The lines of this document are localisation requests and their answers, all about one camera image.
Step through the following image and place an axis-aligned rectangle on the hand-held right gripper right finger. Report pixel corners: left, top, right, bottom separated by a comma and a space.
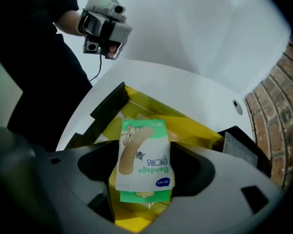
148, 142, 284, 234

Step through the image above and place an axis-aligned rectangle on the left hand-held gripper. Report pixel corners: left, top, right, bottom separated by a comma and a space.
77, 0, 133, 60

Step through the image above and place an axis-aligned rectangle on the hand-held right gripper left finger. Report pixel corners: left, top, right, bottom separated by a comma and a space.
19, 140, 137, 234

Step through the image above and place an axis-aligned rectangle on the green card packet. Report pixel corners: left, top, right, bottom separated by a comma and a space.
115, 117, 176, 204

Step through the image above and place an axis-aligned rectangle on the person's left forearm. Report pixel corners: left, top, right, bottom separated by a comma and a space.
53, 10, 85, 37

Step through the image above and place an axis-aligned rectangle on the person's left hand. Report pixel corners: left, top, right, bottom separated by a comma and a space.
107, 45, 118, 59

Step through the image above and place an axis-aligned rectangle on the person's black clothed body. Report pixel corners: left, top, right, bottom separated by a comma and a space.
0, 0, 93, 153

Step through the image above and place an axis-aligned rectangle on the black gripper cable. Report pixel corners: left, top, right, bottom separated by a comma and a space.
88, 54, 103, 83

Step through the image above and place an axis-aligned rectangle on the grey table cable grommet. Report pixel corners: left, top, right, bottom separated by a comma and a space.
232, 98, 244, 116

